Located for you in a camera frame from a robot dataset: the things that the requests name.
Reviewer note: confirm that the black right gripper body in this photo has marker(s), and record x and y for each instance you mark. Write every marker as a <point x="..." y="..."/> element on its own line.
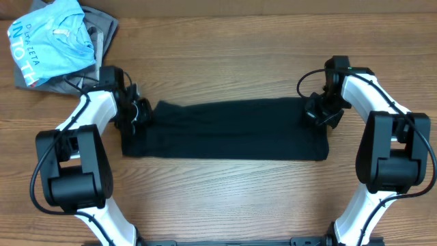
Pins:
<point x="321" y="113"/>

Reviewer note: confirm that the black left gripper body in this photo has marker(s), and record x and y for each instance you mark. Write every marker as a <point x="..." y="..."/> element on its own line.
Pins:
<point x="140" y="113"/>

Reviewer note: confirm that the black t-shirt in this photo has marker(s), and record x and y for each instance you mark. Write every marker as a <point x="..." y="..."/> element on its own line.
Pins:
<point x="261" y="129"/>

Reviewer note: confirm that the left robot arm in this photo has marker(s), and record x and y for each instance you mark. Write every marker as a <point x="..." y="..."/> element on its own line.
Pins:
<point x="73" y="176"/>

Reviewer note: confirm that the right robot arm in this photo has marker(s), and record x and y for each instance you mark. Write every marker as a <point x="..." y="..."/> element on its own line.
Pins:
<point x="391" y="158"/>

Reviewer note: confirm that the grey folded t-shirt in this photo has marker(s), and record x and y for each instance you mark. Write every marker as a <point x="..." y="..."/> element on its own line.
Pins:
<point x="101" y="28"/>

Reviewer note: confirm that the light blue folded t-shirt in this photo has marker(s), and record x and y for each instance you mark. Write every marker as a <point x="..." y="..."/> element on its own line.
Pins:
<point x="51" y="42"/>

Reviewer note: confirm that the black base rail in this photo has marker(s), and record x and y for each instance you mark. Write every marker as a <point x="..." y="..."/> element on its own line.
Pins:
<point x="232" y="243"/>

